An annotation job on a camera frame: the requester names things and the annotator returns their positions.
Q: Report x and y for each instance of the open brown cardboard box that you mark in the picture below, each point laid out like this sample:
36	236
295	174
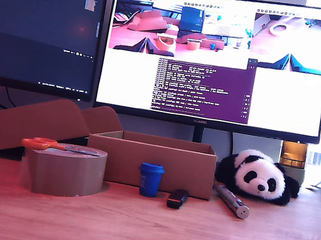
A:
170	168

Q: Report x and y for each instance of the small blue lidded cup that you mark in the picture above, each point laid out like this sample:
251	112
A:
150	180

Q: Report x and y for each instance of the black USB stick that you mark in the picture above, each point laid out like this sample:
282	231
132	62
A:
177	199

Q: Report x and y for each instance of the silver metal pen torch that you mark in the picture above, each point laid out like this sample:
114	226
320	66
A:
231	201

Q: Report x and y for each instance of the brown packing tape roll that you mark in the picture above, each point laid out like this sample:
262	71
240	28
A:
61	171

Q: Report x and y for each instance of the black and white panda plush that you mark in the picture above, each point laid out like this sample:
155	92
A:
258	174

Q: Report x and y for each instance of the black Huawei monitor, bright screen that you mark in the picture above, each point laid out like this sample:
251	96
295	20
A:
276	100

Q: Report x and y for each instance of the amber glass jar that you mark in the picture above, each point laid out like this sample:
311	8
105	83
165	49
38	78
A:
293	154

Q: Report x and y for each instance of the pale grey round pot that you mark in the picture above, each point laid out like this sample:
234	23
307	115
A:
298	175

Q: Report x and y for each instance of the black monitor with dark screen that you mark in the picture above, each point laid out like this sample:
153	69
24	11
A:
25	24

